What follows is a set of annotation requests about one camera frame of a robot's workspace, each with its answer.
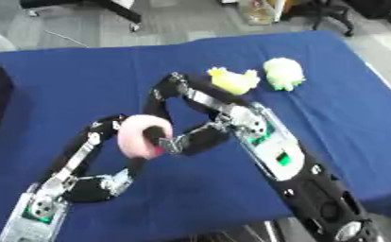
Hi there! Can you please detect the black chair base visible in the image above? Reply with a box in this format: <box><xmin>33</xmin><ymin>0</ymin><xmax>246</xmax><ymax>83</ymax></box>
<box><xmin>18</xmin><ymin>0</ymin><xmax>145</xmax><ymax>33</ymax></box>

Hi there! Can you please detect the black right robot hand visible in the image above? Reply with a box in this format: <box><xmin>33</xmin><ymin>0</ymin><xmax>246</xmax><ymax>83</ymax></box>
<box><xmin>141</xmin><ymin>71</ymin><xmax>255</xmax><ymax>157</ymax></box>

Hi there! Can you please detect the pale green plush toy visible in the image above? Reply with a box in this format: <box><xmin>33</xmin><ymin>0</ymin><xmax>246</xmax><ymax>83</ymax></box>
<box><xmin>262</xmin><ymin>57</ymin><xmax>308</xmax><ymax>93</ymax></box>

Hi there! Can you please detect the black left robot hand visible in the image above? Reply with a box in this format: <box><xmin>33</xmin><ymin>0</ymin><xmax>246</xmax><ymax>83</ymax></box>
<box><xmin>37</xmin><ymin>113</ymin><xmax>176</xmax><ymax>203</ymax></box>

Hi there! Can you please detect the black office chair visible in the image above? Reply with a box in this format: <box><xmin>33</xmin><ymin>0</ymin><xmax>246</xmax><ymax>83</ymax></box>
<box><xmin>282</xmin><ymin>0</ymin><xmax>356</xmax><ymax>38</ymax></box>

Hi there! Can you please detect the yellow plush toy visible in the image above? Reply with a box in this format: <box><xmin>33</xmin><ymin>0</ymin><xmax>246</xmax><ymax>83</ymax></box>
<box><xmin>205</xmin><ymin>66</ymin><xmax>262</xmax><ymax>96</ymax></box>

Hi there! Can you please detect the pink plush ring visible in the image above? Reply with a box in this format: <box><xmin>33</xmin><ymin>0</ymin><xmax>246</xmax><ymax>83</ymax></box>
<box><xmin>116</xmin><ymin>113</ymin><xmax>176</xmax><ymax>160</ymax></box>

